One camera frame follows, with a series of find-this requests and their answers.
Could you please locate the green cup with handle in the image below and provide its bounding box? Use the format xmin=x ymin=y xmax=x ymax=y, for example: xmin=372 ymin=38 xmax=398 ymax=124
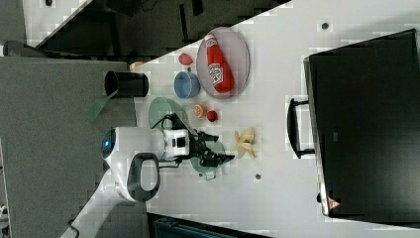
xmin=190 ymin=142 xmax=225 ymax=180

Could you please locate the blue bowl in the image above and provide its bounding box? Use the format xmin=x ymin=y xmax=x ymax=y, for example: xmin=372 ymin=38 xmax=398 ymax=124
xmin=173 ymin=71 xmax=201 ymax=98

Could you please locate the green oval colander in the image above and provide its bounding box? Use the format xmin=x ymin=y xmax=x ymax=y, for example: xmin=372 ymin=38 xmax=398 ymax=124
xmin=149 ymin=97 xmax=188 ymax=130

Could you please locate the plush peeled banana toy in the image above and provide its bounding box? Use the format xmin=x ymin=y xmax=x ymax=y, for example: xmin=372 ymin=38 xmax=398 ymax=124
xmin=234 ymin=128 xmax=256 ymax=159

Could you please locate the plush red ketchup bottle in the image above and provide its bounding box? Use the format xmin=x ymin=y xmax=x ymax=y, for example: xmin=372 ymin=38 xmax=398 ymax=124
xmin=204 ymin=34 xmax=235 ymax=93

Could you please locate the orange slice toy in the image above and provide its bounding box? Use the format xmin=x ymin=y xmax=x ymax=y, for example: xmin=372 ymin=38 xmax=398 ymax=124
xmin=193 ymin=104 xmax=207 ymax=118

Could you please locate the dark grey pot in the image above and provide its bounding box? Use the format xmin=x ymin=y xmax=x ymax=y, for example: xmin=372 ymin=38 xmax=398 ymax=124
xmin=104 ymin=71 xmax=150 ymax=98

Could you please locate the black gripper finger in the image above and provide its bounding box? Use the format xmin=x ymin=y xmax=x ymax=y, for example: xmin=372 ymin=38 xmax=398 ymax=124
xmin=198 ymin=131 xmax=219 ymax=142
xmin=200 ymin=151 xmax=234 ymax=167

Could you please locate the small red strawberry toy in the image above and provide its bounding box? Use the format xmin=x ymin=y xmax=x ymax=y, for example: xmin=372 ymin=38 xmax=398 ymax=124
xmin=206 ymin=110 xmax=218 ymax=122

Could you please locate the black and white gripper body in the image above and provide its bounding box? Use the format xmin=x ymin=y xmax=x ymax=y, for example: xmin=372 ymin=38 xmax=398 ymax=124
xmin=160 ymin=129 xmax=198 ymax=162

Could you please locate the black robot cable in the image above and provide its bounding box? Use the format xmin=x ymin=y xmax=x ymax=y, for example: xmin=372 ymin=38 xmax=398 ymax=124
xmin=151 ymin=112 xmax=186 ymax=131

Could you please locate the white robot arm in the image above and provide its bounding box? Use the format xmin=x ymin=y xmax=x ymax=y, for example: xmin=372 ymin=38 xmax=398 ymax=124
xmin=59 ymin=127 xmax=234 ymax=238

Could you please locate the large red strawberry toy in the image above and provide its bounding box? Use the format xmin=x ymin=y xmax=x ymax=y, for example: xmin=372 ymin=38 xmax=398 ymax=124
xmin=178 ymin=53 xmax=193 ymax=65

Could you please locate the grey round plate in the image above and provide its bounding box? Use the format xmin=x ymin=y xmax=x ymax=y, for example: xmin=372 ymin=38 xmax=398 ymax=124
xmin=196 ymin=27 xmax=251 ymax=99

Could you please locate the black toaster oven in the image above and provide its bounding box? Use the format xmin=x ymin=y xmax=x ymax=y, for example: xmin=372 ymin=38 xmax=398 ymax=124
xmin=287 ymin=29 xmax=420 ymax=228

